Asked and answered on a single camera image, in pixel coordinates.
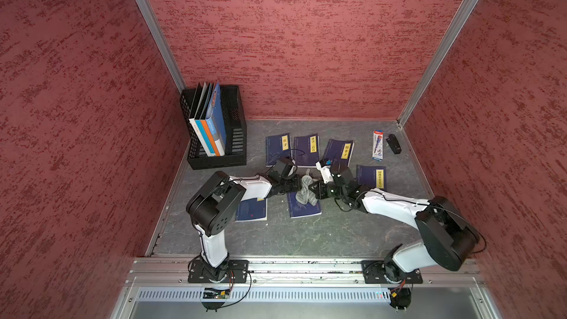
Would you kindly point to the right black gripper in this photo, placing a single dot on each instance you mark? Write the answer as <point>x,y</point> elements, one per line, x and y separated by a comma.
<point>319,192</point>

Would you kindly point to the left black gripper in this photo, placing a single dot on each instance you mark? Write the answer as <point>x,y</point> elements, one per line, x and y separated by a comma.
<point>296,187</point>

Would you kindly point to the grey fluffy cleaning cloth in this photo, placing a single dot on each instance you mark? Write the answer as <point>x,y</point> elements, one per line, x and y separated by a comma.
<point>305,196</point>

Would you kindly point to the purple book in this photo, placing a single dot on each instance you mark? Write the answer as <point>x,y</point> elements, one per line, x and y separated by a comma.
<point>298,210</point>
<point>306,151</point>
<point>372,176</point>
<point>337,156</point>

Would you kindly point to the blue book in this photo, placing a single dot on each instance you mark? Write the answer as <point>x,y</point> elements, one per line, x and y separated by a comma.
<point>251,210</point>
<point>277,146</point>

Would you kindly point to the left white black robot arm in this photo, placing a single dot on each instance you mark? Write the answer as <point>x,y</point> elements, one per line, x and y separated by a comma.
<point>214,206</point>

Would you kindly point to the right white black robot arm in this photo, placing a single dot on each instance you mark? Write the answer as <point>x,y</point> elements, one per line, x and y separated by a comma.
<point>447,238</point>

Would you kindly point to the white teal upright book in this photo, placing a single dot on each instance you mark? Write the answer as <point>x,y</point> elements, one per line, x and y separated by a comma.
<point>196,109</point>

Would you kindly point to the white blue pen box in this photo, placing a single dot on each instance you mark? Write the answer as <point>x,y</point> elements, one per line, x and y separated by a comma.
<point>377,150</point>

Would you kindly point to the small black device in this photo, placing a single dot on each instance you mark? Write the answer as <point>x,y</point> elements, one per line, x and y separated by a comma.
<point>394,144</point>

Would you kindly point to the black mesh file basket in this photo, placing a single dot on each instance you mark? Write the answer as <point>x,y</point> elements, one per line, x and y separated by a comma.
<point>235,125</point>

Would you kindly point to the blue orange upright folder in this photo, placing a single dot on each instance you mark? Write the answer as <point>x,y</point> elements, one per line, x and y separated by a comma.
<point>212,123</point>

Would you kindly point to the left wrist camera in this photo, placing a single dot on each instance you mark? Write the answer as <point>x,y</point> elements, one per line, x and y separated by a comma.
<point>282,170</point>

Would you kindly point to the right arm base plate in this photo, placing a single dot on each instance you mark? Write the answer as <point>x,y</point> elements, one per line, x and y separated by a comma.
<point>378,272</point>

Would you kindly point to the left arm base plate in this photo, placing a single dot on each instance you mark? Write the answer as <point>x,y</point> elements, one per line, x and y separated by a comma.
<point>228,272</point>

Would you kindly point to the aluminium rail frame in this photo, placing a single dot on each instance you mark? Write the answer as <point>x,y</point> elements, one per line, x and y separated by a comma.
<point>172,272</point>

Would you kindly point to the slotted cable duct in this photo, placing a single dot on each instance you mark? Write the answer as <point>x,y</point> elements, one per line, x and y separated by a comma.
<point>336,295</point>

